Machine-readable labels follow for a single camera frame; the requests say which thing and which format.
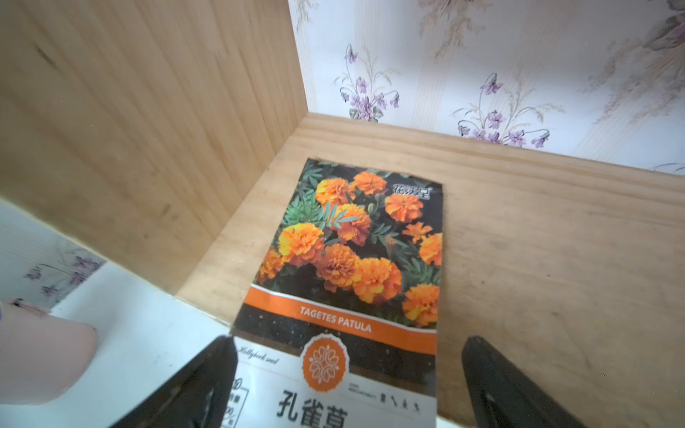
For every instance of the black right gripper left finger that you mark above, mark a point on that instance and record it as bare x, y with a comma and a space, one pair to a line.
196, 396

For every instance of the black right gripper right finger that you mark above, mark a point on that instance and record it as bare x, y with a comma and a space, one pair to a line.
503, 396

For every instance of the orange flower seed bag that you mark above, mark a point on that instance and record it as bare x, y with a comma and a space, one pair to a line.
339, 326

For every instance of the wooden two-tier shelf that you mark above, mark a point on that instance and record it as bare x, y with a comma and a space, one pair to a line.
512, 169

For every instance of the pink pen holder cup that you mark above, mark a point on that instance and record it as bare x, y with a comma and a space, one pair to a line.
42, 356

